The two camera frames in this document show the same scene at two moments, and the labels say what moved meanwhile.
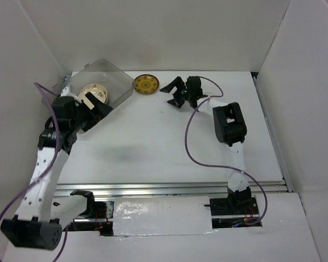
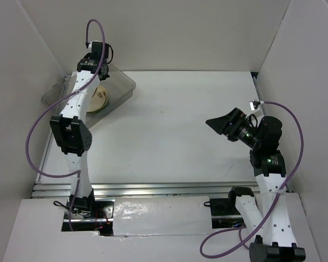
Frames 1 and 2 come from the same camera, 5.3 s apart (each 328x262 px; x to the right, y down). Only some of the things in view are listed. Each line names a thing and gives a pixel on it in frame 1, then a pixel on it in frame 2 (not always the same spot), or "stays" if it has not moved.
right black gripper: x=178 y=82 -> x=222 y=124
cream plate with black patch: x=97 y=90 stays
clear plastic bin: x=117 y=84 stays
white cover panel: x=134 y=216 stays
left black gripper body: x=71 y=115 -> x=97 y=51
